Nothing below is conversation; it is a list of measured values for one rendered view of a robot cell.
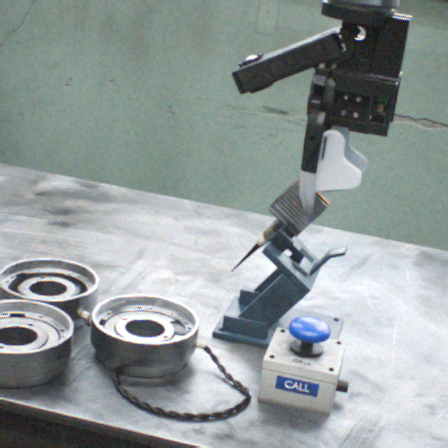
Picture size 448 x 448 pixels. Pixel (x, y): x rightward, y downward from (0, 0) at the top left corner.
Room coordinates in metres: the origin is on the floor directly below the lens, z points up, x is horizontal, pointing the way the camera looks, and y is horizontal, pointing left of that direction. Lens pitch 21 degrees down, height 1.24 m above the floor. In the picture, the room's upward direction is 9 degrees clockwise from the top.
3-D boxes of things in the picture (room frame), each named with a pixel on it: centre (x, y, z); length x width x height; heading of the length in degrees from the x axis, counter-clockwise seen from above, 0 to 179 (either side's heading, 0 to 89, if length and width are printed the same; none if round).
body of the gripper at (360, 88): (0.87, -0.04, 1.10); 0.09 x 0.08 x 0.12; 82
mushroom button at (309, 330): (0.75, -0.04, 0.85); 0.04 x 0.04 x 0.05
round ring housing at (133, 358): (0.77, 0.12, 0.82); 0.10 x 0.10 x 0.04
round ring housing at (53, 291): (0.83, 0.24, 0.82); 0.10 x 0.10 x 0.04
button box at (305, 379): (0.75, -0.04, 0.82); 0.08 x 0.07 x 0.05; 83
